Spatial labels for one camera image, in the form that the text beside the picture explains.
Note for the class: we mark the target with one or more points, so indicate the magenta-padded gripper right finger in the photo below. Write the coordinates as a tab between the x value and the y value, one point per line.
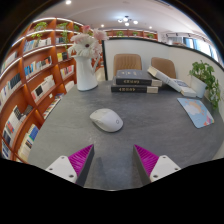
163	167

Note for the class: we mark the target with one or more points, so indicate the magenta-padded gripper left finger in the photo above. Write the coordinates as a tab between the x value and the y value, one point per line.
63	167

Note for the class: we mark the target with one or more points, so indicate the white computer mouse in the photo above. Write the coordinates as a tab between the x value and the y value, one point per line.
106	120

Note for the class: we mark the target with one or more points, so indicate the light blue printed mouse pad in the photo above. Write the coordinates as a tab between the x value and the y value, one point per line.
197	112

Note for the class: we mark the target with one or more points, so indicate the white and blue book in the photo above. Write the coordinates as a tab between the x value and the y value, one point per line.
186	88

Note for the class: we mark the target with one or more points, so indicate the orange wooden bookshelf unit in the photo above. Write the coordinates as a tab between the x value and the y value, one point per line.
30	90

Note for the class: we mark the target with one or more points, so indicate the thin dark hardcover book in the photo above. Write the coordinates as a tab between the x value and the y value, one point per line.
131	89

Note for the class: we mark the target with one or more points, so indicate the white leaning book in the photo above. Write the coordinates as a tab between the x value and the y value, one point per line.
163	77

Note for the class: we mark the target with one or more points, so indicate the white pitcher vase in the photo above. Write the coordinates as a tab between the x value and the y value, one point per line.
85	75

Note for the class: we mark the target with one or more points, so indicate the thick dark hardcover book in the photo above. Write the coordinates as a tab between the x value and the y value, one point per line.
133	76

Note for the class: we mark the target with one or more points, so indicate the green plant in white pot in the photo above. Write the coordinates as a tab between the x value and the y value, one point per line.
204	75

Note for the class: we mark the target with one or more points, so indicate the tan upholstered chair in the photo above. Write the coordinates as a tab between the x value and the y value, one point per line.
127	61
164	65

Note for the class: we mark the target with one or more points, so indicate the window with grey curtains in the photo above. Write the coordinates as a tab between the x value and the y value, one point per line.
200	45

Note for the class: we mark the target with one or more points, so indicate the orange shelf unit with plants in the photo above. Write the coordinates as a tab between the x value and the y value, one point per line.
128	33

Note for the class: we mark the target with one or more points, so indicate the ceiling lamp with round bulbs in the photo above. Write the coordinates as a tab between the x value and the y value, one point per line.
126	20

